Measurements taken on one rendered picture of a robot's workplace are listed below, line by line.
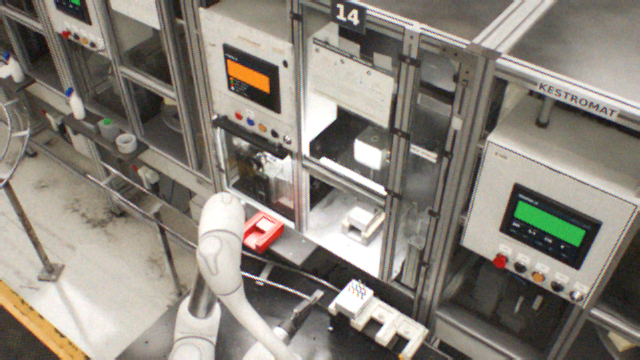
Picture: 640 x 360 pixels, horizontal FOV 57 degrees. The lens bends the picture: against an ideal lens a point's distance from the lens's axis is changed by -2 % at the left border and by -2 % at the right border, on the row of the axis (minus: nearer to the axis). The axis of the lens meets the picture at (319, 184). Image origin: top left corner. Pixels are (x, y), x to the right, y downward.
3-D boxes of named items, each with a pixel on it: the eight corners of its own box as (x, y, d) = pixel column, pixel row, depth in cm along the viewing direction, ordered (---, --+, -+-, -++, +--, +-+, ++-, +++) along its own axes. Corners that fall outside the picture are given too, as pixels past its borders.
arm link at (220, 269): (245, 293, 180) (247, 257, 190) (229, 256, 168) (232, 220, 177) (203, 298, 182) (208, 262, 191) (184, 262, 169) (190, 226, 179)
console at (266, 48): (209, 115, 239) (192, 11, 207) (256, 81, 255) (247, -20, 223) (291, 157, 221) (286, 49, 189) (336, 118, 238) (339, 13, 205)
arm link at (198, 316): (170, 356, 229) (177, 307, 245) (212, 360, 233) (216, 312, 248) (196, 228, 177) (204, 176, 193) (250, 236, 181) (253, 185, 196)
